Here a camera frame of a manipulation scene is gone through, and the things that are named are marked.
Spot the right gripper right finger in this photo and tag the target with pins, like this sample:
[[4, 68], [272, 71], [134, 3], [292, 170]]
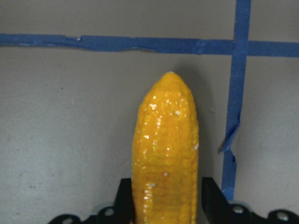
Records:
[[219, 210]]

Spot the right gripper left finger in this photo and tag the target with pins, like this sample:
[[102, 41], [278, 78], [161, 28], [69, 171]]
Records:
[[121, 212]]

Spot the yellow corn cob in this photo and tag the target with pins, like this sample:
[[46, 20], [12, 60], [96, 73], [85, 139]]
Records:
[[165, 155]]

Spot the brown paper table cover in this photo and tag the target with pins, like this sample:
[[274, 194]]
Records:
[[67, 116]]

